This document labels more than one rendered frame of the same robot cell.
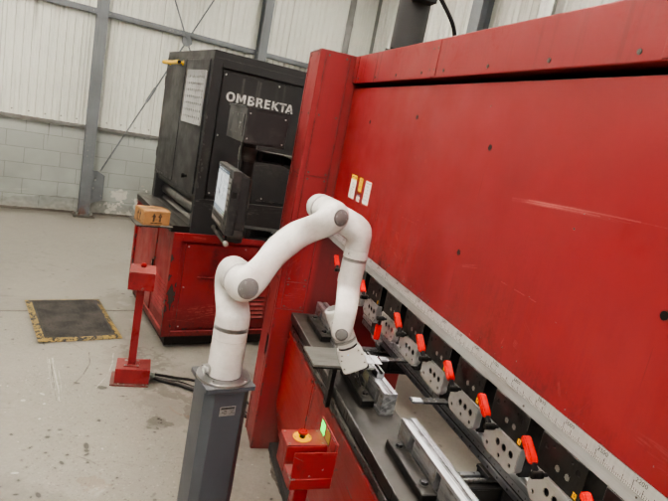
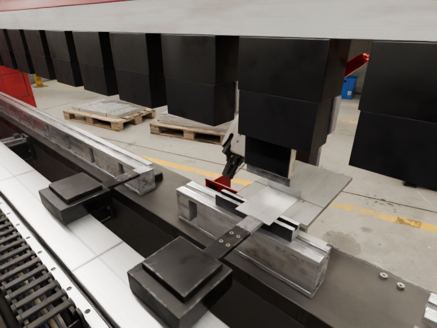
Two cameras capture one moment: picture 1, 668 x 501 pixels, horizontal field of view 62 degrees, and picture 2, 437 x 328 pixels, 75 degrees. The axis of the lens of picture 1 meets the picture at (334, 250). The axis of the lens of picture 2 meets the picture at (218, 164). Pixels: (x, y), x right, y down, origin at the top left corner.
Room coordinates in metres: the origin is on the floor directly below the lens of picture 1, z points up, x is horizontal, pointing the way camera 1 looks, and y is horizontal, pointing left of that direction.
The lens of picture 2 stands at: (2.63, -0.58, 1.36)
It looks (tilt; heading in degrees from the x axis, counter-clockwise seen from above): 26 degrees down; 150
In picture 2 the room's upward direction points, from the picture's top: straight up
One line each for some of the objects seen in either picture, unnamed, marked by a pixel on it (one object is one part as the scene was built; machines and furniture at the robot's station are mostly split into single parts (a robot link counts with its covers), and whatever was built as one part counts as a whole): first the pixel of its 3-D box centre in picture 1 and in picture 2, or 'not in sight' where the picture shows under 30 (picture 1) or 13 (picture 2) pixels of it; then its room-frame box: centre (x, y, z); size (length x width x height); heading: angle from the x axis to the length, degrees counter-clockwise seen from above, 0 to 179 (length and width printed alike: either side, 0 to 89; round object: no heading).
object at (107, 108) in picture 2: not in sight; (109, 107); (-2.07, 0.16, 0.17); 0.99 x 0.63 x 0.05; 31
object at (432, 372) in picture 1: (445, 363); (104, 62); (1.71, -0.43, 1.26); 0.15 x 0.09 x 0.17; 19
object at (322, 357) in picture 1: (338, 358); (296, 187); (2.21, -0.11, 1.00); 0.26 x 0.18 x 0.01; 109
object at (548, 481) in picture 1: (569, 481); (30, 51); (1.14, -0.62, 1.26); 0.15 x 0.09 x 0.17; 19
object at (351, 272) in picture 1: (347, 298); not in sight; (2.00, -0.08, 1.32); 0.16 x 0.09 x 0.30; 4
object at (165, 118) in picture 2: not in sight; (201, 116); (-0.81, 1.16, 0.20); 1.01 x 0.63 x 0.12; 36
